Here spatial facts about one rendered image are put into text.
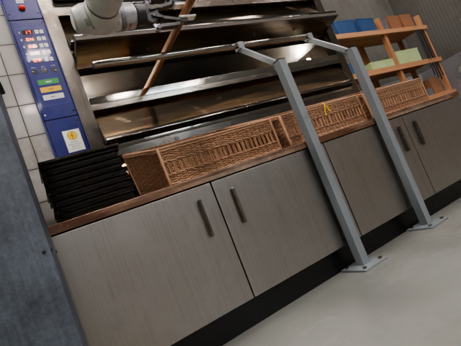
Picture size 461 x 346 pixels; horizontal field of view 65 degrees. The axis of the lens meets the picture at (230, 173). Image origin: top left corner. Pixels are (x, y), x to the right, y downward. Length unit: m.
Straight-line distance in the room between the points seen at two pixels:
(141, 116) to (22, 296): 1.21
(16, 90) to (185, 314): 1.26
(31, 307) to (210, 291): 0.58
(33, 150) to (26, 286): 0.96
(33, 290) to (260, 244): 0.78
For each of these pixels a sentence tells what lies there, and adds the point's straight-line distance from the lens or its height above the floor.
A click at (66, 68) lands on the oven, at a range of 1.99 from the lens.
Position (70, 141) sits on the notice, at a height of 0.98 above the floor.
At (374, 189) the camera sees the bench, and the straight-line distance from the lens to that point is 1.84.
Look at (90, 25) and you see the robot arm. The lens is 1.34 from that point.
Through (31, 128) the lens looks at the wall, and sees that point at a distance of 1.86.
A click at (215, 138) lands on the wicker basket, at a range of 1.46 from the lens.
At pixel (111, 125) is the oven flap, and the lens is 1.89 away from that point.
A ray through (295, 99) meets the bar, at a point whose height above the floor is 0.76.
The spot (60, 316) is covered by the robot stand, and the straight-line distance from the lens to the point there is 0.96.
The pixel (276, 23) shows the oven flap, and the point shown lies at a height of 1.39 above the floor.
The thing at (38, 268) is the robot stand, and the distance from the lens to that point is 0.96.
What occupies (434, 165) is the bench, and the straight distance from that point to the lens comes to 2.24.
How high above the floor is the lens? 0.45
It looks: 5 degrees up
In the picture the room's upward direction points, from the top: 22 degrees counter-clockwise
